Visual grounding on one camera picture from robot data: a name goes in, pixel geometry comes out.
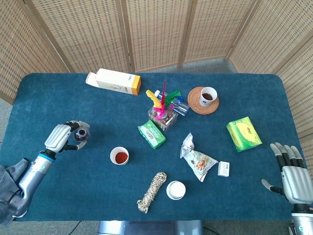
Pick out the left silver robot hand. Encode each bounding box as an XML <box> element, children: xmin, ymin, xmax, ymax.
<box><xmin>44</xmin><ymin>120</ymin><xmax>90</xmax><ymax>154</ymax></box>

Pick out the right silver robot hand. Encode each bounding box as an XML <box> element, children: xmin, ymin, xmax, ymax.
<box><xmin>261</xmin><ymin>142</ymin><xmax>313</xmax><ymax>205</ymax></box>

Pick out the small dark drink bottle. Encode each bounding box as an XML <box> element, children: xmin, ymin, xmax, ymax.
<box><xmin>73</xmin><ymin>127</ymin><xmax>90</xmax><ymax>142</ymax></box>

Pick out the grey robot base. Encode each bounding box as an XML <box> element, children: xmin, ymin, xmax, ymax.
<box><xmin>97</xmin><ymin>220</ymin><xmax>203</xmax><ymax>235</ymax></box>

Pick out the white floral paper cup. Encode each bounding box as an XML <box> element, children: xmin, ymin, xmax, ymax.
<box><xmin>110</xmin><ymin>146</ymin><xmax>130</xmax><ymax>165</ymax></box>
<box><xmin>200</xmin><ymin>87</ymin><xmax>218</xmax><ymax>107</ymax></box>

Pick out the blue carpet table cover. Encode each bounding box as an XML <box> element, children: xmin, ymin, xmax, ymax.
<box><xmin>0</xmin><ymin>72</ymin><xmax>304</xmax><ymax>222</ymax></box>

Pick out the grey cloth arm sleeve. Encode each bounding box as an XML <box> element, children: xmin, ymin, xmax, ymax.
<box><xmin>0</xmin><ymin>158</ymin><xmax>30</xmax><ymax>227</ymax></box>

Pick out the green yellow tissue pack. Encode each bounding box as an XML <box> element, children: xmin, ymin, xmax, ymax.
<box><xmin>226</xmin><ymin>116</ymin><xmax>263</xmax><ymax>153</ymax></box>

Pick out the small white cardboard box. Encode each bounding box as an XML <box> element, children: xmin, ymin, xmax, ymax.
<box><xmin>217</xmin><ymin>161</ymin><xmax>230</xmax><ymax>177</ymax></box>

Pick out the cream and orange carton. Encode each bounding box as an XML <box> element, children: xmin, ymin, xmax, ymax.
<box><xmin>85</xmin><ymin>68</ymin><xmax>142</xmax><ymax>96</ymax></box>

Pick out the green wet wipes pack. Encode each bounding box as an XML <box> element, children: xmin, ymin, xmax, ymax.
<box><xmin>137</xmin><ymin>119</ymin><xmax>166</xmax><ymax>149</ymax></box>

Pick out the nut snack bag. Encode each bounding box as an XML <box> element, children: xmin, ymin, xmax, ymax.
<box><xmin>180</xmin><ymin>133</ymin><xmax>219</xmax><ymax>183</ymax></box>

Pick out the colourful feather shuttlecock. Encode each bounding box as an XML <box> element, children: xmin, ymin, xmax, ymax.
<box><xmin>145</xmin><ymin>80</ymin><xmax>182</xmax><ymax>120</ymax></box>

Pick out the bamboo folding screen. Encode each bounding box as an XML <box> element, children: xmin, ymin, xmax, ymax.
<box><xmin>0</xmin><ymin>0</ymin><xmax>313</xmax><ymax>172</ymax></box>

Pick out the clear box of coffee capsules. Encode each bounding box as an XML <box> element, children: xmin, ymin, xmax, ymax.
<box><xmin>147</xmin><ymin>105</ymin><xmax>179</xmax><ymax>133</ymax></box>

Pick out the clear plastic water bottle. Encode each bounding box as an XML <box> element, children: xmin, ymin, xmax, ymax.
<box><xmin>154</xmin><ymin>90</ymin><xmax>190</xmax><ymax>116</ymax></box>

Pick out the round woven rattan coaster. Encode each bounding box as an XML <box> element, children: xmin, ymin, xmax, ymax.
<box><xmin>187</xmin><ymin>86</ymin><xmax>220</xmax><ymax>115</ymax></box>

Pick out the beige braided rope bundle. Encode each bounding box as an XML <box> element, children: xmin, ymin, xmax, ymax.
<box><xmin>136</xmin><ymin>171</ymin><xmax>168</xmax><ymax>213</ymax></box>

